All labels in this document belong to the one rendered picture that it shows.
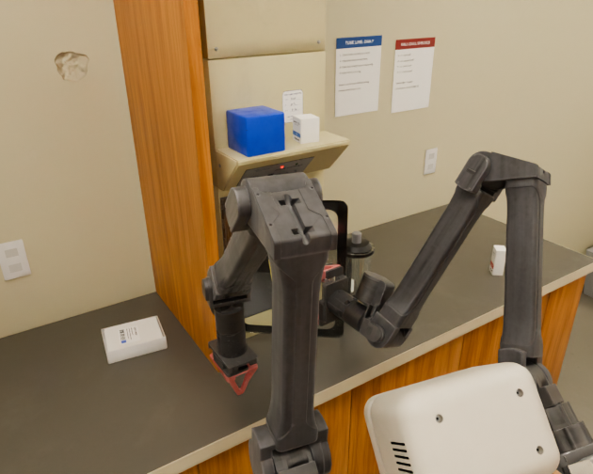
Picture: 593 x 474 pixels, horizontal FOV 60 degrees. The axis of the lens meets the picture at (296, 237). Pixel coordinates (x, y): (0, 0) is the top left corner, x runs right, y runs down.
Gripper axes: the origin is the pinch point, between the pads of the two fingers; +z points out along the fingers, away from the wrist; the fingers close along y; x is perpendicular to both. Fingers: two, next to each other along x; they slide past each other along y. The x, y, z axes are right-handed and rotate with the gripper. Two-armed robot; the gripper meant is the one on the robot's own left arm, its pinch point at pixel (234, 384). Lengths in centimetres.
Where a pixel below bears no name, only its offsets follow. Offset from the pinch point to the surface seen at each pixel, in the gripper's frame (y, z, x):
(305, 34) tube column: 32, -65, -40
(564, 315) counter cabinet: 6, 39, -141
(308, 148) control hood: 21, -41, -33
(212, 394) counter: 17.1, 16.1, -1.1
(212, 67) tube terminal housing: 32, -60, -15
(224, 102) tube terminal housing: 32, -51, -17
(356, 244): 26, -8, -53
